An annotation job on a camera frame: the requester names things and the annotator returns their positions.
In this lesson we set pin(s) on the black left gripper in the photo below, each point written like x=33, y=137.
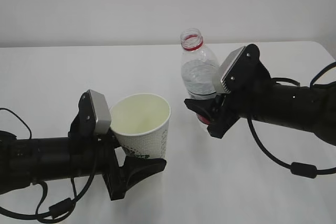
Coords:
x=92, y=154

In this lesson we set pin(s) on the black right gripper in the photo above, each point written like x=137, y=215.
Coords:
x=221, y=112

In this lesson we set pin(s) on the clear water bottle red label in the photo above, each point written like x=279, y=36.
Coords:
x=198, y=65

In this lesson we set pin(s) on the white paper cup green logo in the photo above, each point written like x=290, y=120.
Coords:
x=140, y=123

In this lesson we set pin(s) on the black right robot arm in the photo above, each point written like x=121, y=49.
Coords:
x=256, y=95

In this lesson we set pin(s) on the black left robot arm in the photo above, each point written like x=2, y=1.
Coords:
x=28, y=161

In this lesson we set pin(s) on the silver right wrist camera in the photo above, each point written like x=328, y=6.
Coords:
x=236, y=70

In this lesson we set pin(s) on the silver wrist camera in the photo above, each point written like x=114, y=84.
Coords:
x=236, y=70
x=94, y=115

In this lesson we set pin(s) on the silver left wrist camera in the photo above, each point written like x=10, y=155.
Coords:
x=94, y=115

